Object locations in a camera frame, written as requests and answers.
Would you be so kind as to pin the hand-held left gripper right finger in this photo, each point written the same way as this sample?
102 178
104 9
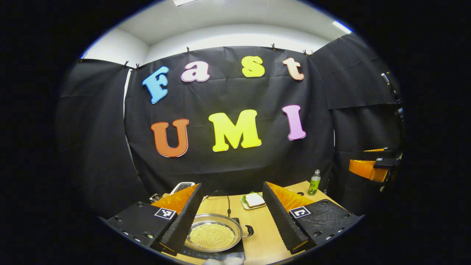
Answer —
281 221

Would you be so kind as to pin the row of black cloth clips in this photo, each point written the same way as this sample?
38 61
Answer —
273 46

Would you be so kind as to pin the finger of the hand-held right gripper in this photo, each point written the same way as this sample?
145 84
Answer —
379 149
364 168

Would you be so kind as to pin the white bread sandwich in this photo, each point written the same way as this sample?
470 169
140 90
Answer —
254 200

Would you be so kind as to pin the pile of soybeans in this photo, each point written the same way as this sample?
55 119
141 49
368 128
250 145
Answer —
211 235

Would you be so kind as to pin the white toaster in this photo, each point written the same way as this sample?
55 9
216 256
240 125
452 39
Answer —
180 186

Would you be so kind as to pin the black induction cooktop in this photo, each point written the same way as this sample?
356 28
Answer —
220 254

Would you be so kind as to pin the ceiling light panel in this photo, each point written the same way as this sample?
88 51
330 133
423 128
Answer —
184 2
342 27

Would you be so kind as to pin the green label drink bottle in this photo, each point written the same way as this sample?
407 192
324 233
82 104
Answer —
314 184

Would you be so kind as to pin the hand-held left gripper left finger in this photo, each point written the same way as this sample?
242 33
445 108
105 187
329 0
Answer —
184 221

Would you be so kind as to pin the metal stand pole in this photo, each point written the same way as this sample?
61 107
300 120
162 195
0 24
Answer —
386 79

